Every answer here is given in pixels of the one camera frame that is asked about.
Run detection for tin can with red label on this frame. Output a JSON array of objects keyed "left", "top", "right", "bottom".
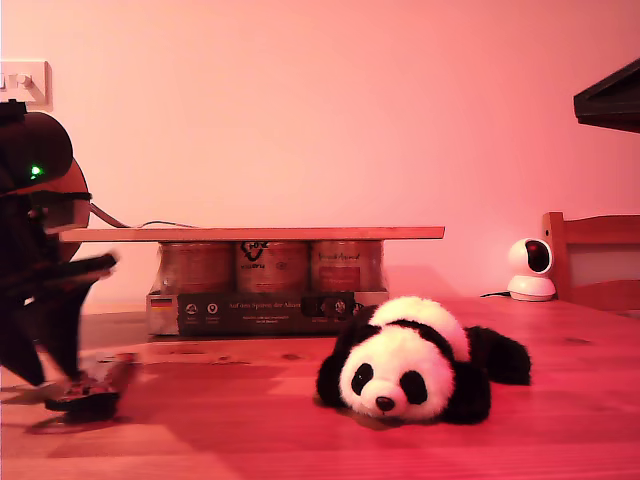
[{"left": 308, "top": 240, "right": 385, "bottom": 293}]

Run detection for white round security camera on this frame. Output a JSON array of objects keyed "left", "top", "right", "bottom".
[{"left": 506, "top": 237, "right": 557, "bottom": 303}]

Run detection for tin can with black logo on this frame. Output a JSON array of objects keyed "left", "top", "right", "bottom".
[{"left": 234, "top": 241, "right": 310, "bottom": 294}]

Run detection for long wooden board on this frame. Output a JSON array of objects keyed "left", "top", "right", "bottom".
[{"left": 58, "top": 226, "right": 446, "bottom": 244}]

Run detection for snack bar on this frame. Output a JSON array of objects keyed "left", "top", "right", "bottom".
[{"left": 43, "top": 352, "right": 139, "bottom": 414}]

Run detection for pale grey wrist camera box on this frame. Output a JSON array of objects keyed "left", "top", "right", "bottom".
[{"left": 43, "top": 195, "right": 93, "bottom": 235}]

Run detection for dark printed cardboard tray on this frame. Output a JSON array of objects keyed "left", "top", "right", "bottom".
[{"left": 145, "top": 288, "right": 390, "bottom": 337}]

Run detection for thin grey cable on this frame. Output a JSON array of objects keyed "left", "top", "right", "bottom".
[{"left": 129, "top": 220, "right": 199, "bottom": 230}]

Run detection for wooden chair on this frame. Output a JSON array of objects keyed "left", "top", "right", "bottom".
[{"left": 542, "top": 211, "right": 640, "bottom": 319}]

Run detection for black and white panda plush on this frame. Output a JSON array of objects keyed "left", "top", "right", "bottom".
[{"left": 314, "top": 295, "right": 533, "bottom": 426}]

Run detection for silver metal globe stand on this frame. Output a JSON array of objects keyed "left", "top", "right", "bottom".
[{"left": 91, "top": 202, "right": 133, "bottom": 230}]

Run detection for brown globe ball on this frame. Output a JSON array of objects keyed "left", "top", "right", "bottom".
[{"left": 59, "top": 157, "right": 94, "bottom": 262}]

